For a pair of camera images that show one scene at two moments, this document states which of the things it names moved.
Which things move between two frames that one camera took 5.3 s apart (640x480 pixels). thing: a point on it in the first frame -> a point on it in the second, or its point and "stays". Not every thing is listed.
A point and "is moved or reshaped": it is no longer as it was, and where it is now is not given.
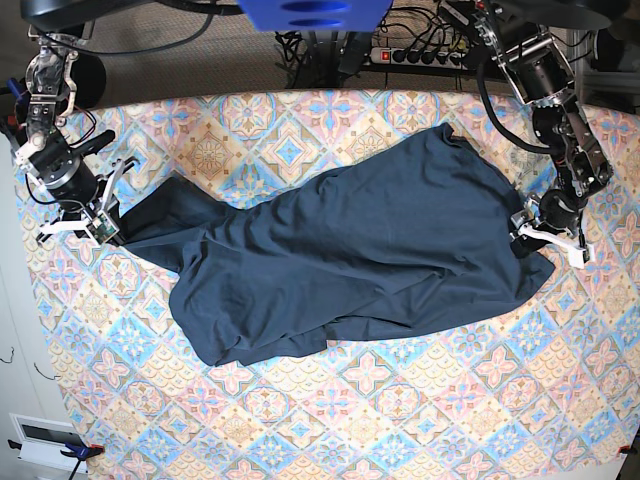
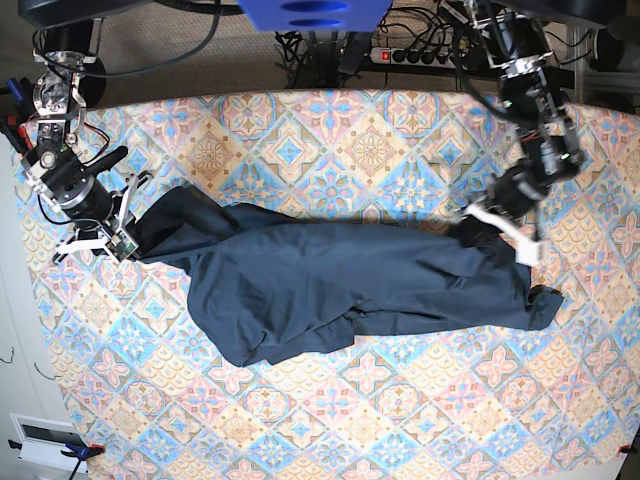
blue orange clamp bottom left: (78, 451) stays
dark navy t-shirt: (406, 241) is moved or reshaped
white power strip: (393, 55) stays
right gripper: (555, 217) -> (515, 192)
